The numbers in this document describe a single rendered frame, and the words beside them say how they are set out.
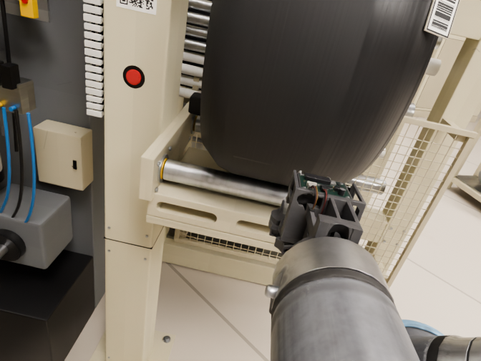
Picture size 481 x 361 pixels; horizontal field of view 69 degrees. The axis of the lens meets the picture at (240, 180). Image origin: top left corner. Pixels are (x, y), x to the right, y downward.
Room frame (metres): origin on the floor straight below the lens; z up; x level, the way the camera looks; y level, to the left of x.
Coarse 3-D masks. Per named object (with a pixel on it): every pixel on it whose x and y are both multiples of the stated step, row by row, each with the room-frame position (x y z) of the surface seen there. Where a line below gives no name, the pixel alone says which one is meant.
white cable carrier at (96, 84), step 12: (84, 0) 0.70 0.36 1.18; (96, 0) 0.70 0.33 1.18; (96, 12) 0.70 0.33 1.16; (84, 24) 0.70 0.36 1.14; (96, 24) 0.74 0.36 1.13; (84, 36) 0.70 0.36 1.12; (96, 36) 0.70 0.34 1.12; (84, 48) 0.70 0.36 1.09; (96, 48) 0.70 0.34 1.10; (96, 60) 0.70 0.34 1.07; (96, 72) 0.70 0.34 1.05; (96, 84) 0.70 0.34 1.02; (96, 96) 0.72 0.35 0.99; (96, 108) 0.70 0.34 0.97
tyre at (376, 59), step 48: (240, 0) 0.48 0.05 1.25; (288, 0) 0.48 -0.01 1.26; (336, 0) 0.48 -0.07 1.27; (384, 0) 0.48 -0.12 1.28; (240, 48) 0.47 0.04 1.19; (288, 48) 0.47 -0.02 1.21; (336, 48) 0.47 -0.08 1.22; (384, 48) 0.47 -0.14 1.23; (432, 48) 0.51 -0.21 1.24; (240, 96) 0.48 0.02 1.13; (288, 96) 0.47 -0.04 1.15; (336, 96) 0.47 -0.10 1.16; (384, 96) 0.47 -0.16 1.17; (240, 144) 0.51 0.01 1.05; (288, 144) 0.49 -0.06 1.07; (336, 144) 0.48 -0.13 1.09; (384, 144) 0.52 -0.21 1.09
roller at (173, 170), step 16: (176, 160) 0.64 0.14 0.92; (160, 176) 0.61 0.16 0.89; (176, 176) 0.61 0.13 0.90; (192, 176) 0.61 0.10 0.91; (208, 176) 0.61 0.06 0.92; (224, 176) 0.62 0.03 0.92; (240, 176) 0.63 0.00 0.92; (224, 192) 0.61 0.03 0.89; (240, 192) 0.61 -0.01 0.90; (256, 192) 0.61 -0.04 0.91; (272, 192) 0.61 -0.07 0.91
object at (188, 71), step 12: (192, 0) 1.09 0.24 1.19; (204, 0) 1.10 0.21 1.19; (192, 12) 1.09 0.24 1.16; (204, 12) 1.22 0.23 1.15; (192, 24) 1.22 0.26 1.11; (204, 24) 1.08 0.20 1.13; (192, 36) 1.10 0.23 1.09; (204, 36) 1.09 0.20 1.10; (192, 48) 1.08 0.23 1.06; (204, 48) 1.08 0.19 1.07; (192, 60) 1.09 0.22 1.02; (192, 72) 1.08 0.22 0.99; (180, 84) 1.22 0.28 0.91; (192, 84) 1.09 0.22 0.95; (180, 96) 1.09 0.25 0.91
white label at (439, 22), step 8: (432, 0) 0.50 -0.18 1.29; (440, 0) 0.50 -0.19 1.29; (448, 0) 0.50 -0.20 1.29; (456, 0) 0.51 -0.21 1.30; (432, 8) 0.49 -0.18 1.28; (440, 8) 0.50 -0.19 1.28; (448, 8) 0.50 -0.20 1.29; (456, 8) 0.51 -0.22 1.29; (432, 16) 0.49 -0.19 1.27; (440, 16) 0.50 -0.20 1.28; (448, 16) 0.50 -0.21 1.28; (432, 24) 0.49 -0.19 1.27; (440, 24) 0.49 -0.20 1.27; (448, 24) 0.50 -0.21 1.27; (432, 32) 0.49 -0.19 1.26; (440, 32) 0.49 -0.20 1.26; (448, 32) 0.50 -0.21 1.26
